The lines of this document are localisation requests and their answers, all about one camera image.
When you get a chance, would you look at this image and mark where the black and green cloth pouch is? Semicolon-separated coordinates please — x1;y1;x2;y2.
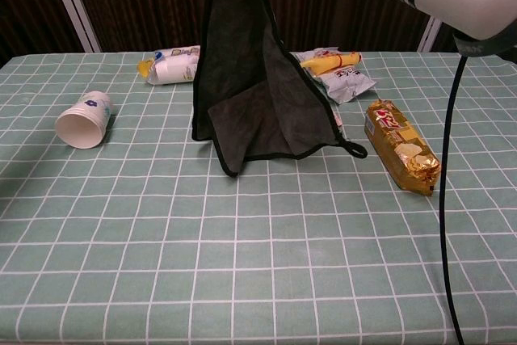
191;0;368;179

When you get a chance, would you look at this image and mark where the yellow snack packet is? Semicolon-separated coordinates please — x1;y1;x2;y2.
301;52;362;78

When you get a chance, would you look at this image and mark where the white yellow snack bag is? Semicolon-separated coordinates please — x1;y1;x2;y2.
137;44;202;86

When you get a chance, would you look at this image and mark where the white paper cup blue flower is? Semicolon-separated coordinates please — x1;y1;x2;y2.
55;90;113;149

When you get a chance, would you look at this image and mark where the gold biscuit pack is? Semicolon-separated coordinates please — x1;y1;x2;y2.
364;99;441;197

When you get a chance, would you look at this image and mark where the green checked tablecloth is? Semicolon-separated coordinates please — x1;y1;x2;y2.
0;50;517;345

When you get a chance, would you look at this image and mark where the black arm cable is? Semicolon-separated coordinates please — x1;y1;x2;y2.
439;53;465;345

